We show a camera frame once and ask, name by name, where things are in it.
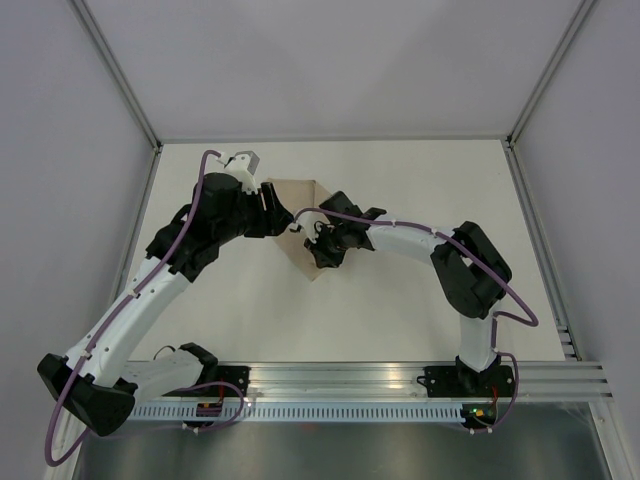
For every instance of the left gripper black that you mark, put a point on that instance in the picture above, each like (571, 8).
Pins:
(270, 221)

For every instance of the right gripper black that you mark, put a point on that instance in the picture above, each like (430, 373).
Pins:
(324, 259)

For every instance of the beige cloth napkin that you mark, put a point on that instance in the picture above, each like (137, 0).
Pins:
(296, 195)

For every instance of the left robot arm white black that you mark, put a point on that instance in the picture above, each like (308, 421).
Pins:
(95, 379)

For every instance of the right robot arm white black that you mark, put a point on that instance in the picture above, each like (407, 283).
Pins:
(471, 272)

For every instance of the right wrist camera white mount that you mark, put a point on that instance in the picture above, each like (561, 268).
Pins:
(307, 228)

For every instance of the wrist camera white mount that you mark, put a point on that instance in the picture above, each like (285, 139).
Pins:
(307, 228)
(242, 166)

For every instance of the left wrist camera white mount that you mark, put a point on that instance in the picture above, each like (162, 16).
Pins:
(242, 166)

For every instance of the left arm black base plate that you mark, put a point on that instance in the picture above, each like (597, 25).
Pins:
(238, 376)

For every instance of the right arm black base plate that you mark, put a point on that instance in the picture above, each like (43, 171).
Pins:
(450, 382)

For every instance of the white slotted cable duct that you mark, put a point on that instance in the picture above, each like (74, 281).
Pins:
(345, 412)

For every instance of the left aluminium frame post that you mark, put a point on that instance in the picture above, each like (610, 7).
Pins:
(100, 43)

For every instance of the aluminium frame post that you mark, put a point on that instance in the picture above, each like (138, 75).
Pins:
(100, 43)
(570, 34)

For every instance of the aluminium mounting rail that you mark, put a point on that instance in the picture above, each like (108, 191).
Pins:
(540, 381)

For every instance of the right aluminium frame post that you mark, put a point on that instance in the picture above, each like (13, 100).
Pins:
(570, 34)

